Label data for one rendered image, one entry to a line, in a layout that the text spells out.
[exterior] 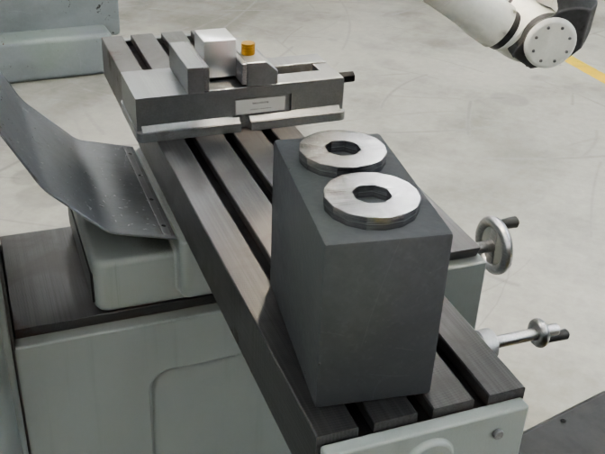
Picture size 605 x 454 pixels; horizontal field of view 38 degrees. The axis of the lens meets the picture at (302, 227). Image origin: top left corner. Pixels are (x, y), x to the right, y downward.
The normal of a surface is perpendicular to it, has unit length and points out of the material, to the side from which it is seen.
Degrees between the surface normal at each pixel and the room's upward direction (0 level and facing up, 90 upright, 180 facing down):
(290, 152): 0
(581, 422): 0
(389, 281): 90
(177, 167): 0
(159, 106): 90
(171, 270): 90
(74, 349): 90
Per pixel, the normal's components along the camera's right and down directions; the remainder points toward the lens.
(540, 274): 0.04, -0.86
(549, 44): 0.10, 0.57
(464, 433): 0.35, 0.49
